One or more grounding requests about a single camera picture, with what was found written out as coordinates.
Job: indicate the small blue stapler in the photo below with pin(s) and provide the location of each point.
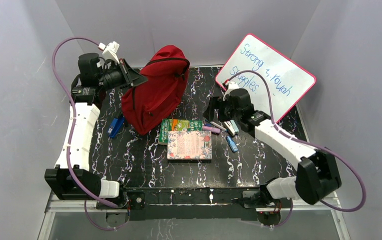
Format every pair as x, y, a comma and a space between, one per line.
231, 144

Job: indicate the grey light-blue stapler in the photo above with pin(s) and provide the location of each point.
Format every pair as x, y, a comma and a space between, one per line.
231, 127

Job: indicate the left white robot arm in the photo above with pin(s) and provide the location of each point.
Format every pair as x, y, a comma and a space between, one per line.
71, 179

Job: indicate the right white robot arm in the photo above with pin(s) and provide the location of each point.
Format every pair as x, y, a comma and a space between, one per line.
317, 172

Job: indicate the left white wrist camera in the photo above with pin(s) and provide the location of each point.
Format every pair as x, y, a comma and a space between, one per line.
109, 51

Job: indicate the blue-capped white marker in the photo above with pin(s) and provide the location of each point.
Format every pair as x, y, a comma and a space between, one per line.
215, 125

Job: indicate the floral pink book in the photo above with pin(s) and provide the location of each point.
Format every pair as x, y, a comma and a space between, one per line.
189, 146

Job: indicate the green book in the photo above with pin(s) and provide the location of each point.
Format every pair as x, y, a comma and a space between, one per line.
169, 124

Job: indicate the pink-framed whiteboard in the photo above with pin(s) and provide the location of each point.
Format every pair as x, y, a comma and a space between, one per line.
267, 75

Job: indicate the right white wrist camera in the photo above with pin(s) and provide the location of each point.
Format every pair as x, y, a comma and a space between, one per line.
230, 86

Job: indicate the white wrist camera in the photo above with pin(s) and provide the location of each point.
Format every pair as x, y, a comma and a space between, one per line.
230, 86
109, 51

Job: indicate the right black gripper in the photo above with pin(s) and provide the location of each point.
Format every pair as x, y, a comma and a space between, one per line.
214, 103

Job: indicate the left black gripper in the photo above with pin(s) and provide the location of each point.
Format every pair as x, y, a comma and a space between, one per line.
125, 75

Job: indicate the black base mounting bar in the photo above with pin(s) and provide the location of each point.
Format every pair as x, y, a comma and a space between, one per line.
194, 203

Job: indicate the pink highlighter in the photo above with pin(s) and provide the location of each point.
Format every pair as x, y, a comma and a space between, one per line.
214, 130

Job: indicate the red backpack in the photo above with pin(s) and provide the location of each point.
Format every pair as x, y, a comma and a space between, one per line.
146, 105

